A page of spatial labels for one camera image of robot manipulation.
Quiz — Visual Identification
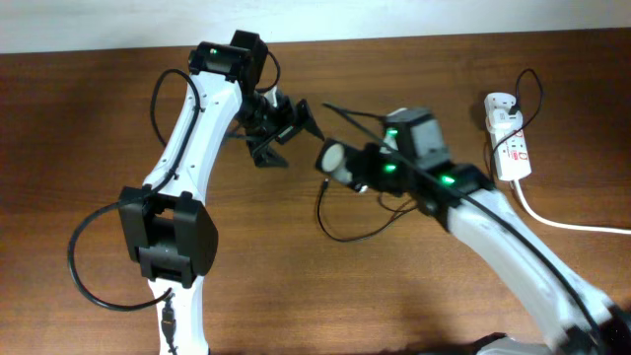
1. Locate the white power strip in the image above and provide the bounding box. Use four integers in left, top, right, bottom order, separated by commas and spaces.
483, 92, 532, 182

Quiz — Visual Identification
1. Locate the black charging cable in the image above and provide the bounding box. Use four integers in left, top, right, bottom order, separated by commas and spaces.
315, 68, 544, 244

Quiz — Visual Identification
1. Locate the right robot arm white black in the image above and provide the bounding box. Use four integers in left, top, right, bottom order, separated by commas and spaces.
368, 107, 630, 354

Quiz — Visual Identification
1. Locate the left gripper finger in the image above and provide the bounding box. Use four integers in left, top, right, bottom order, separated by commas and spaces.
248, 142, 289, 168
296, 99, 324, 141

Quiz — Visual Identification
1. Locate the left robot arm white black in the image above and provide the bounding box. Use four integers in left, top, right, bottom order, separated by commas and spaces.
119, 31, 324, 355

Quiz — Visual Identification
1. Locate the white power strip cord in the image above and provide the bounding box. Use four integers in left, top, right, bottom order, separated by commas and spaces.
510, 178, 631, 236

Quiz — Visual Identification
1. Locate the black smartphone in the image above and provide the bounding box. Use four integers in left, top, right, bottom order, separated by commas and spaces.
315, 138, 362, 191

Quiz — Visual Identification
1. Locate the white charger plug adapter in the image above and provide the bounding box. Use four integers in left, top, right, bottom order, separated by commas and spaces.
486, 108, 523, 134

